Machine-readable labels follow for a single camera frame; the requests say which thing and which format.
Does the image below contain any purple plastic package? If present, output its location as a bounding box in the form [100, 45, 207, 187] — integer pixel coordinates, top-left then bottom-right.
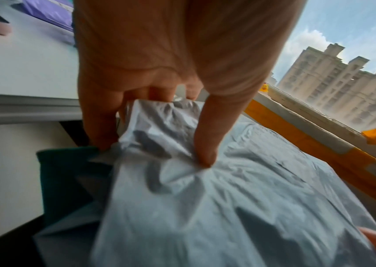
[22, 0, 75, 33]

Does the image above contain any person's left hand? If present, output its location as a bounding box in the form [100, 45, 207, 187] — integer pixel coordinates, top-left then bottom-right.
[72, 0, 308, 169]

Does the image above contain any grey-white mailer bag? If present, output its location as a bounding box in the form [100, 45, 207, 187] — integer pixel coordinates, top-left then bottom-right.
[90, 98, 376, 267]

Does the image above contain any white framed window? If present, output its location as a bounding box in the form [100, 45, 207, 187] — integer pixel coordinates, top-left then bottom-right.
[263, 0, 376, 170]

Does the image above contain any teal mailer bag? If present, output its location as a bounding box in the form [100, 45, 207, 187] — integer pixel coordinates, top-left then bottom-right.
[35, 146, 114, 227]

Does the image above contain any yellow tape strip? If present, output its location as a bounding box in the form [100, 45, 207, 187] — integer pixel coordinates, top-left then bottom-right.
[243, 99, 376, 209]

